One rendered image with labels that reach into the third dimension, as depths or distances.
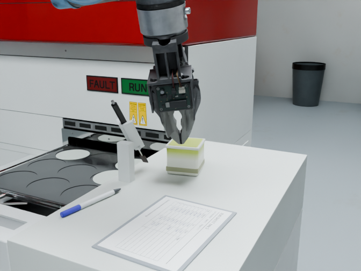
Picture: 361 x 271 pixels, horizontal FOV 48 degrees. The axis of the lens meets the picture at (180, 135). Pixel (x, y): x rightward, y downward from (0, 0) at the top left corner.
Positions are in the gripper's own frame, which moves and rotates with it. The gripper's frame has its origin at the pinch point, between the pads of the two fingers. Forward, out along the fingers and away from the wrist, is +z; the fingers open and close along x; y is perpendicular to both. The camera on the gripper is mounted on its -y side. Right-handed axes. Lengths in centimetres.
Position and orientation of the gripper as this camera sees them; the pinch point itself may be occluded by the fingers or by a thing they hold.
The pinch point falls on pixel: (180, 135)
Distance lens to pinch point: 75.3
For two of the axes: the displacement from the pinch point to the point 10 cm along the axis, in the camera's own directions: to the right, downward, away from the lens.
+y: -0.1, 5.0, -8.7
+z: 1.2, 8.6, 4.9
